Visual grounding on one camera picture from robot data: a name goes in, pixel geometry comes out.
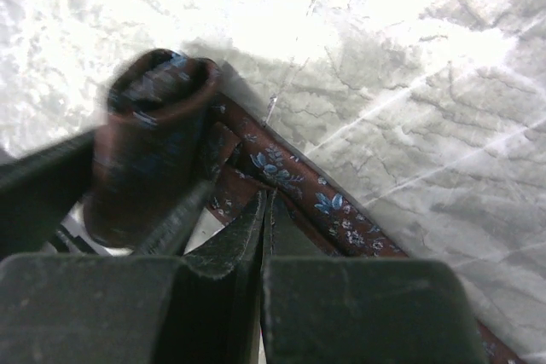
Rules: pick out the brown floral necktie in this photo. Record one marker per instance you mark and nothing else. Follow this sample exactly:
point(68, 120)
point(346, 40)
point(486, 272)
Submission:
point(168, 123)

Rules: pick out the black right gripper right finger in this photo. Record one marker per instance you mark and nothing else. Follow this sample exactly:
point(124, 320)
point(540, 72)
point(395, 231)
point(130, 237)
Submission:
point(318, 308)

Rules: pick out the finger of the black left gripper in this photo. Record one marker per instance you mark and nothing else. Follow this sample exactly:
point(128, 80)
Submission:
point(39, 190)
point(172, 234)

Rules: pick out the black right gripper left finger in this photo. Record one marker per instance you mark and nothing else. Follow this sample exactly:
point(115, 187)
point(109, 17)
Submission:
point(198, 308)

